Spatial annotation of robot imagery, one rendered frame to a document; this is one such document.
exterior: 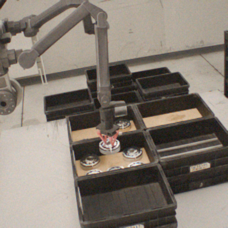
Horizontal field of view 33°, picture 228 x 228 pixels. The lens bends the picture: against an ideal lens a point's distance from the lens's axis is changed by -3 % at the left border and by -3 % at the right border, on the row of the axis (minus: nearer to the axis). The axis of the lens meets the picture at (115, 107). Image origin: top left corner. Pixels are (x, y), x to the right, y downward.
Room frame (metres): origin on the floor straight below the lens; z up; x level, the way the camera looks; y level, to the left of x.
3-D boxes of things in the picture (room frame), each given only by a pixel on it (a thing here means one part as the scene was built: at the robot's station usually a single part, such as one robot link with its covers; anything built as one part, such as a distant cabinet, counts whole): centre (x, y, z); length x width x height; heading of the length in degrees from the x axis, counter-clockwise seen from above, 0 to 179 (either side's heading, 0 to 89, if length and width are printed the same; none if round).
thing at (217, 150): (1.62, -0.35, 0.92); 0.40 x 0.30 x 0.02; 96
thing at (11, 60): (1.67, 0.46, 1.45); 0.09 x 0.08 x 0.12; 7
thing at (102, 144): (1.65, 0.06, 0.93); 0.10 x 0.10 x 0.01
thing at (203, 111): (1.92, -0.32, 0.87); 0.40 x 0.30 x 0.11; 96
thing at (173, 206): (1.28, 0.02, 0.92); 0.40 x 0.30 x 0.02; 96
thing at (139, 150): (1.66, -0.05, 0.86); 0.10 x 0.10 x 0.01
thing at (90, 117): (1.88, 0.08, 0.87); 0.40 x 0.30 x 0.11; 96
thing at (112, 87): (3.34, 0.03, 0.37); 0.40 x 0.30 x 0.45; 97
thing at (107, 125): (1.65, 0.05, 1.05); 0.10 x 0.07 x 0.07; 50
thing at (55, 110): (2.89, 0.38, 0.37); 0.40 x 0.30 x 0.45; 97
